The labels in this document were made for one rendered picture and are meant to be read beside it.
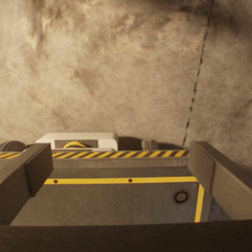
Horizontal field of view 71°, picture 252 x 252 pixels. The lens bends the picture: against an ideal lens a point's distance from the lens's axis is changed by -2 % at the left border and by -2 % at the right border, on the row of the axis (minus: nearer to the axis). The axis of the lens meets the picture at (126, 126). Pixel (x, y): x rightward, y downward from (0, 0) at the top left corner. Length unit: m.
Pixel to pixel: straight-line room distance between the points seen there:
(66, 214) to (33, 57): 0.52
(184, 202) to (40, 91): 0.59
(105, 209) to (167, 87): 0.46
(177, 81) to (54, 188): 0.53
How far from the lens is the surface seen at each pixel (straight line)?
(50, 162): 0.17
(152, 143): 0.60
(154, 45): 0.69
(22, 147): 0.75
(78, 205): 0.45
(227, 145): 0.83
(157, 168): 0.40
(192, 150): 0.16
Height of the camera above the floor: 0.67
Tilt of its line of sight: 75 degrees down
